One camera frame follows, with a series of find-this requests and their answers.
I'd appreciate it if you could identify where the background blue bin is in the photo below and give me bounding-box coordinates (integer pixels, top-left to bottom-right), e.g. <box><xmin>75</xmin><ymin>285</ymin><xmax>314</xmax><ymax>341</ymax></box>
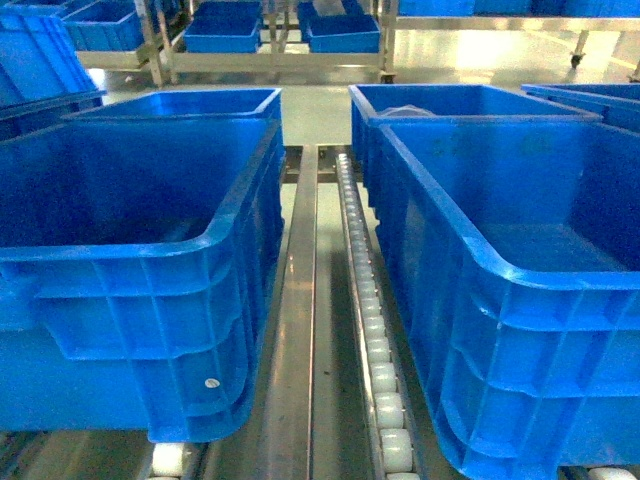
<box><xmin>184</xmin><ymin>1</ymin><xmax>263</xmax><ymax>54</ymax></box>
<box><xmin>297</xmin><ymin>1</ymin><xmax>381</xmax><ymax>54</ymax></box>

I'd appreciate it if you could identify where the background blue bin right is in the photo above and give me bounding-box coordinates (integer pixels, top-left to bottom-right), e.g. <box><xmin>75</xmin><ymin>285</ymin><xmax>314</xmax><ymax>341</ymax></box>
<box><xmin>297</xmin><ymin>1</ymin><xmax>381</xmax><ymax>54</ymax></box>

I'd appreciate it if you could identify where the stacked blue bins left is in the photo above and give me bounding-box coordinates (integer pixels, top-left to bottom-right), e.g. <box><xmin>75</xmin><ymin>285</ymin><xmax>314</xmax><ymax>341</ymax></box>
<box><xmin>1</xmin><ymin>7</ymin><xmax>105</xmax><ymax>141</ymax></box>

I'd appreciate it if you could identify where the front right blue bin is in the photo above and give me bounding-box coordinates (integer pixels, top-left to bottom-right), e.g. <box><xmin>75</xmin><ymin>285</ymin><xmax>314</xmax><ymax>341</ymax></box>
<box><xmin>370</xmin><ymin>121</ymin><xmax>639</xmax><ymax>479</ymax></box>

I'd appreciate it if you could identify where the rear left blue bin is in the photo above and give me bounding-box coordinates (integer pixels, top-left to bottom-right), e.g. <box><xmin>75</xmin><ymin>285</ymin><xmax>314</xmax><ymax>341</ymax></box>
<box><xmin>61</xmin><ymin>88</ymin><xmax>284</xmax><ymax>151</ymax></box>

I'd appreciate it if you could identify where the background blue bin left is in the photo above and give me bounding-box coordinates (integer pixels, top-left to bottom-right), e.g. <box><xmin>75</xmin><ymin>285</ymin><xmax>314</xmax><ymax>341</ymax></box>
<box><xmin>184</xmin><ymin>1</ymin><xmax>263</xmax><ymax>54</ymax></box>

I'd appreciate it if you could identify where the rear right blue bin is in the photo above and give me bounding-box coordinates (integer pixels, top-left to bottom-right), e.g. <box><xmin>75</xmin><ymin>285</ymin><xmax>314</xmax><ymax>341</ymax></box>
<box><xmin>348</xmin><ymin>84</ymin><xmax>603</xmax><ymax>208</ymax></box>

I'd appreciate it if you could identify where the steel centre divider rail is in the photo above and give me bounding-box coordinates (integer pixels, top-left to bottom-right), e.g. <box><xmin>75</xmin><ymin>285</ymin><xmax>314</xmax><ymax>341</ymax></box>
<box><xmin>252</xmin><ymin>144</ymin><xmax>318</xmax><ymax>479</ymax></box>

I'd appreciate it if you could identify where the front left blue bin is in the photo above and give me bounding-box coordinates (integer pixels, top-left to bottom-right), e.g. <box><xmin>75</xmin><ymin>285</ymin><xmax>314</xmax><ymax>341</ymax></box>
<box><xmin>1</xmin><ymin>119</ymin><xmax>284</xmax><ymax>443</ymax></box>

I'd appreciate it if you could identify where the white roller track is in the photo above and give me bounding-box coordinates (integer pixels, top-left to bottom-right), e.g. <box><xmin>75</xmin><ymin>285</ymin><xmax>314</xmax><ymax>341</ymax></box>
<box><xmin>335</xmin><ymin>153</ymin><xmax>421</xmax><ymax>479</ymax></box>

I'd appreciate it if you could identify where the far right blue bin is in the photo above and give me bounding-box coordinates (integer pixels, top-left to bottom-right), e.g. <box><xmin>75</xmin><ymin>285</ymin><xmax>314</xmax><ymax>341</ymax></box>
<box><xmin>521</xmin><ymin>83</ymin><xmax>640</xmax><ymax>133</ymax></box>

